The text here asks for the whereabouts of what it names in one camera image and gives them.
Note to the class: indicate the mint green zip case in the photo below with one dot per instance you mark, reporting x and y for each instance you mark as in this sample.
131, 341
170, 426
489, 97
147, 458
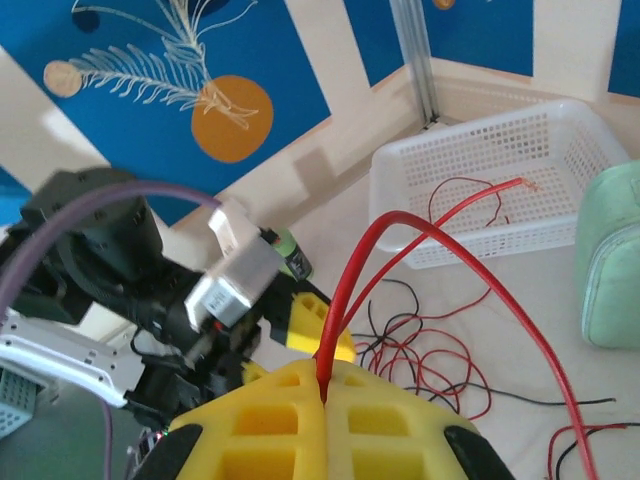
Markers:
615, 260

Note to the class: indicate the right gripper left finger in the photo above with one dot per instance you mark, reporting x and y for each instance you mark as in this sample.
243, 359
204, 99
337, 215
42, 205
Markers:
260, 435

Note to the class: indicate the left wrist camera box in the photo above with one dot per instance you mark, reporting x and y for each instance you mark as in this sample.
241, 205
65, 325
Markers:
230, 285

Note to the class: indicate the white perforated plastic basket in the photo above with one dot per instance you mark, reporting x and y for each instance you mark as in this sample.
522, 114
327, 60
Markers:
500, 150

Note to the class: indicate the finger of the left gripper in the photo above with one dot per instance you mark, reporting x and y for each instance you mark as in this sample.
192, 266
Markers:
310, 325
255, 372

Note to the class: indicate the green battery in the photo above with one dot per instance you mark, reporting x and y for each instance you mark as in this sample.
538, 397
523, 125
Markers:
295, 255

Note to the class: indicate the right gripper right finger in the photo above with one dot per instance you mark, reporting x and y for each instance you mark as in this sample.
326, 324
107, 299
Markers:
390, 435

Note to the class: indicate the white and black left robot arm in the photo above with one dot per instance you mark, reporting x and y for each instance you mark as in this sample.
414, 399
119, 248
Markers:
60, 360

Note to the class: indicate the aluminium frame post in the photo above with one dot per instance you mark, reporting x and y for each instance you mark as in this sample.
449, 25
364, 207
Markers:
417, 60

